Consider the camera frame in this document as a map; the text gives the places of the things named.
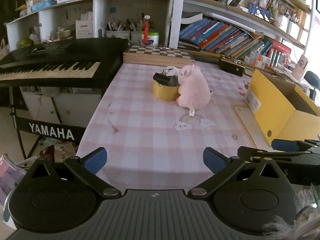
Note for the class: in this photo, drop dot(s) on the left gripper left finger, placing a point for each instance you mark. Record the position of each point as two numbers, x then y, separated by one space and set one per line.
87 167

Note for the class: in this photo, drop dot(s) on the row of leaning books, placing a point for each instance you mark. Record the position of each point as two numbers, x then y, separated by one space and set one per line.
216 36

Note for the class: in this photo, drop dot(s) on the white bookshelf unit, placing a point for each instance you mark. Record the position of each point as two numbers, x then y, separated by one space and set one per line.
89 16

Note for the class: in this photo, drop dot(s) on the pink plush pig toy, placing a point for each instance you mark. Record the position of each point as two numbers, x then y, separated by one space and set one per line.
194 90

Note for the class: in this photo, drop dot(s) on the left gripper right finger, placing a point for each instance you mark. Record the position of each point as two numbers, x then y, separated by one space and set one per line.
224 169

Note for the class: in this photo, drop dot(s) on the grey toy car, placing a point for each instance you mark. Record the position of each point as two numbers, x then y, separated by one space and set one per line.
170 81

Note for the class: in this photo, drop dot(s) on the black Yamaha keyboard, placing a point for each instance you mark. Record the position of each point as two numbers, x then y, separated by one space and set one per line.
84 63

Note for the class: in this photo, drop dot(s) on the black keyboard stand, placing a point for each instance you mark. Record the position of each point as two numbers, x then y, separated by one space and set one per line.
42 129

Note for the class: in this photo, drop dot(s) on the wooden chess board box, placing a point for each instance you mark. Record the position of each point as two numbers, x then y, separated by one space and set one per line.
157 56

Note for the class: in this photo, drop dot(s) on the yellow tape roll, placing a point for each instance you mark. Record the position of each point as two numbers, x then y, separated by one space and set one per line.
165 93

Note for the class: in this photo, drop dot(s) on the dark brown small radio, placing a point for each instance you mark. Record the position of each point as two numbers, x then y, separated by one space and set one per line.
232 66

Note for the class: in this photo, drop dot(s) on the green lid white jar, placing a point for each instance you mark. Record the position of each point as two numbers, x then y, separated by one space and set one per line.
151 40

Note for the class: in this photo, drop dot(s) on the yellow cardboard box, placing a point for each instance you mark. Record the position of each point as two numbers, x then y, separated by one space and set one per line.
281 109

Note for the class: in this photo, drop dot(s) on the pink checkered tablecloth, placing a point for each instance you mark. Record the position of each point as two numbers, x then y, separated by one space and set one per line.
153 144

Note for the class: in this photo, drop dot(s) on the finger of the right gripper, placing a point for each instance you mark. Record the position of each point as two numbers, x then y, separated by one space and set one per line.
296 145
304 159

